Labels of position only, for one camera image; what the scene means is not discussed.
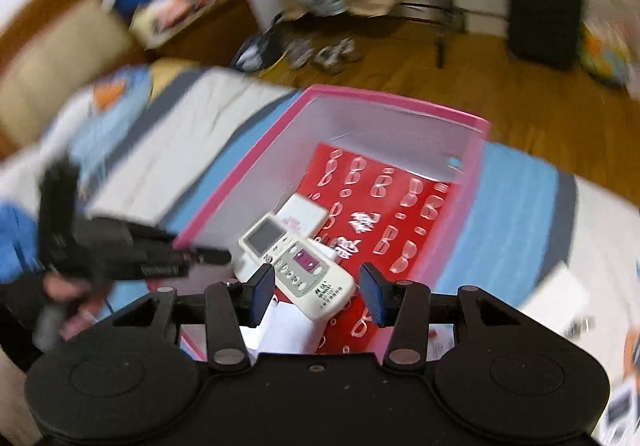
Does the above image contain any dark bag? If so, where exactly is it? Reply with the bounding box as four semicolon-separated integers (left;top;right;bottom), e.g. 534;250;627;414
231;14;292;72

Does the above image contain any black suitcase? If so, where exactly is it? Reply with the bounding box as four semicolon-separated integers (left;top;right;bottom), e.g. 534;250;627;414
507;0;587;72

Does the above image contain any person's left hand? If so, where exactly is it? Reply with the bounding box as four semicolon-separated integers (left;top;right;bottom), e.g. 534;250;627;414
42;270;109;343

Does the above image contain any red patterned paper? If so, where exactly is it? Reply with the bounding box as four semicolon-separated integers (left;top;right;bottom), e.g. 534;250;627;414
294;143;469;357

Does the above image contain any pair of shoes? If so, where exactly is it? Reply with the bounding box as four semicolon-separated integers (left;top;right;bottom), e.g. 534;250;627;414
286;38;364;75

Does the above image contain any white remote with grey buttons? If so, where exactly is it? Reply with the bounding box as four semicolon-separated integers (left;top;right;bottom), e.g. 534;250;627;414
599;376;640;445

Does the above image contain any wooden headboard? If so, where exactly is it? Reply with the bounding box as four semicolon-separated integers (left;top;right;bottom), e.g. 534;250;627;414
0;0;147;159

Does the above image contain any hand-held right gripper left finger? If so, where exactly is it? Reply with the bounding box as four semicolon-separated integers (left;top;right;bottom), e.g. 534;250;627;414
110;263;277;373

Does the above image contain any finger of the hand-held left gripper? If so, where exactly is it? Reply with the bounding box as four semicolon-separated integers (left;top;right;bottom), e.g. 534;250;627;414
170;233;232;271

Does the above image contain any small white charger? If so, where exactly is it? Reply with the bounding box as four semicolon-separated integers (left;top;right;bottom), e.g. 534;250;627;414
519;260;597;343

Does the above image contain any striped printed bed sheet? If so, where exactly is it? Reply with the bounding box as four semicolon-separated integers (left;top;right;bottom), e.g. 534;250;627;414
0;60;640;446

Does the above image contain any white power bank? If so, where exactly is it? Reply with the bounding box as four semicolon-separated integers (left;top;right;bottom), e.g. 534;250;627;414
276;193;331;233

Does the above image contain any pink cardboard box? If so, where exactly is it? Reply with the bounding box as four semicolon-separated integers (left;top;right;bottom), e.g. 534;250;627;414
144;84;491;363

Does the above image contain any cream air conditioner remote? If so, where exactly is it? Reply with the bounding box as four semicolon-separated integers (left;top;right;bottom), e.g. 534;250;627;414
238;213;357;323

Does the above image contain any wooden nightstand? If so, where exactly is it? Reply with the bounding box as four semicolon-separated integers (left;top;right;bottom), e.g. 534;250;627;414
144;0;267;72

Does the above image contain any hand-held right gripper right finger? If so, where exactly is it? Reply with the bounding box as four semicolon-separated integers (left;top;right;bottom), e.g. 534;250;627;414
359;263;522;373

